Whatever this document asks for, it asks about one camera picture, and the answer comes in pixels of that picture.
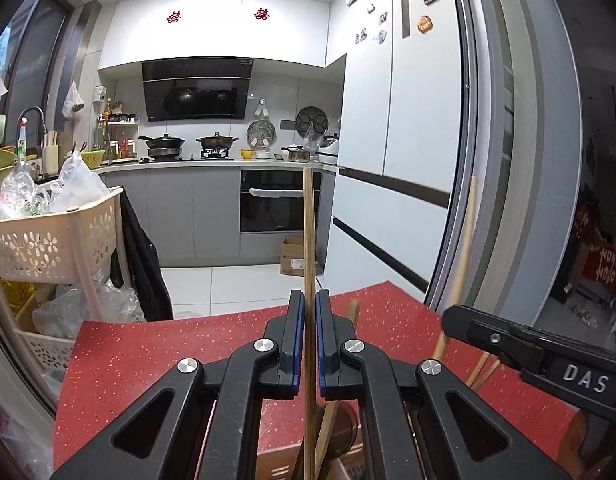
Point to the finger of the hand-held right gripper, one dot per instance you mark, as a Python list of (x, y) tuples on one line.
[(478, 327)]

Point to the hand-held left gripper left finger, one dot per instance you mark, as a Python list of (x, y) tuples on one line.
[(299, 340)]

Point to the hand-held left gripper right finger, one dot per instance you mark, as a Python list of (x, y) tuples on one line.
[(322, 345)]

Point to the wooden chopstick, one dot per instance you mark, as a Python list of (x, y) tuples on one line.
[(465, 240), (309, 235), (488, 374), (480, 366), (354, 310)]

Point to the cardboard box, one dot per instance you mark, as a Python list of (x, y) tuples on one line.
[(293, 255)]

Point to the black built-in oven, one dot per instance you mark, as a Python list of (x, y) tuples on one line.
[(273, 210)]

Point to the grey base cabinets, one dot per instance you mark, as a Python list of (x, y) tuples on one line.
[(187, 210)]

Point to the black hanging bag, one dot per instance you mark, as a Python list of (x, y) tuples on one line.
[(142, 260)]

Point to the white refrigerator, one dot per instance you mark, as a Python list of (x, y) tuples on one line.
[(398, 160)]

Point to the white rice cooker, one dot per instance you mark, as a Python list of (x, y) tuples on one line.
[(330, 150)]

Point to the yellow bowl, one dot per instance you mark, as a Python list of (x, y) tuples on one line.
[(248, 153)]

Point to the round patterned trivet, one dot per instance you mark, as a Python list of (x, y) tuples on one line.
[(261, 132)]

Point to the clear plastic bag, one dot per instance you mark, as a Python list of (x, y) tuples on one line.
[(87, 310)]

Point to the brown cooking pot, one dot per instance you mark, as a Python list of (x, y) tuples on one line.
[(216, 141)]

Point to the round black steamer rack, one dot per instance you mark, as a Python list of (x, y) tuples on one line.
[(312, 119)]

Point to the black wok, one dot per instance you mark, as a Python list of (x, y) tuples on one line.
[(165, 142)]

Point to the beige plastic basket cart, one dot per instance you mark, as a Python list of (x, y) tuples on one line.
[(52, 240)]

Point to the black range hood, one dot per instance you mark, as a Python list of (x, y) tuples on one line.
[(197, 90)]

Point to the clear plastic bags pile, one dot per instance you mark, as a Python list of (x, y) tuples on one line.
[(77, 185)]

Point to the spice rack with bottles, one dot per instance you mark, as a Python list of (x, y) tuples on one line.
[(117, 135)]

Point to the group of fridge magnets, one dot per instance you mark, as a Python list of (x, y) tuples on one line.
[(424, 24)]

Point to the white hanging plastic bag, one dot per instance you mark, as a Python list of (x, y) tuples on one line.
[(72, 102)]

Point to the spray bottle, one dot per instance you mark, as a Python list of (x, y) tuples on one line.
[(21, 140)]

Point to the black kitchen faucet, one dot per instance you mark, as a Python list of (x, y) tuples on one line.
[(35, 120)]

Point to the green colander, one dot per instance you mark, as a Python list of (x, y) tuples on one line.
[(0, 160)]

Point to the grey sliding door frame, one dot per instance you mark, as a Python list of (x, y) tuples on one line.
[(538, 160)]

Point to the red paper wall decoration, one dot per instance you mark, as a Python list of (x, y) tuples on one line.
[(174, 17), (262, 14)]

